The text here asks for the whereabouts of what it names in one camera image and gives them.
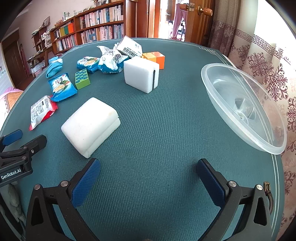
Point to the orange and yellow toy block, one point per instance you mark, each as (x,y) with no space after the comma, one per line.
(157,59)

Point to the clear plastic bowl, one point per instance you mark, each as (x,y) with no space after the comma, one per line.
(242,109)

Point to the patterned white purple curtain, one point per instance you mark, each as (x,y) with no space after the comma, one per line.
(261,58)

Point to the round wooden door knob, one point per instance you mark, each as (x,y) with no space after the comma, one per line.
(205,10)
(183,7)

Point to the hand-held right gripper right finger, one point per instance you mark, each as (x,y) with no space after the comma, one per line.
(210,183)

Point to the wooden bookshelf with books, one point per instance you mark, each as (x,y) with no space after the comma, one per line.
(99,23)

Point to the white medicine box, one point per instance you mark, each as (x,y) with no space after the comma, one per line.
(129,47)

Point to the grey fuzzy cloth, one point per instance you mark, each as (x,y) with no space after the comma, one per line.
(15,201)

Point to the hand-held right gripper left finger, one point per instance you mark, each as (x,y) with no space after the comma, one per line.
(86,183)

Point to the green dotted toy block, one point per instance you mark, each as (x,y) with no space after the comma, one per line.
(82,79)

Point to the blue snack packet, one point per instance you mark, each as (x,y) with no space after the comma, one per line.
(89,63)
(61,87)

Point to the white sponge with black slit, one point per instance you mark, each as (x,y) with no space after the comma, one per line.
(138,74)

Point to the wooden door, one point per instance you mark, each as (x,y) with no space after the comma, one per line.
(196,25)

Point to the blue knitted cloth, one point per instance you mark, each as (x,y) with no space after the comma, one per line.
(53,68)

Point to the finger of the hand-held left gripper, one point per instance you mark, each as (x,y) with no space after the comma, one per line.
(34,143)
(12,136)

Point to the plain white sponge block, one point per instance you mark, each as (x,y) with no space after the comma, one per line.
(90,125)

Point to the small wooden shelf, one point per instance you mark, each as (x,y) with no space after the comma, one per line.
(42,39)

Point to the red and white packet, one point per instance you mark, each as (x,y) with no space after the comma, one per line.
(41,111)

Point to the blue white packet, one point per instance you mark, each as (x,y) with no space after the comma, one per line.
(109,62)

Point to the purple hanging garment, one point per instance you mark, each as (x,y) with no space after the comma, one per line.
(180,20)

